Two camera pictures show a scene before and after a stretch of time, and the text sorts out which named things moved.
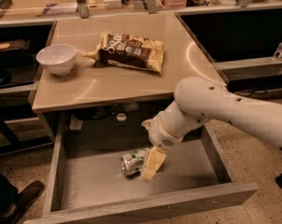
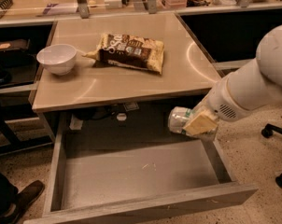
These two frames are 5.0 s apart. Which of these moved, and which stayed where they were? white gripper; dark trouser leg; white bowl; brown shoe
Moved: white gripper
Stayed: brown shoe; white bowl; dark trouser leg
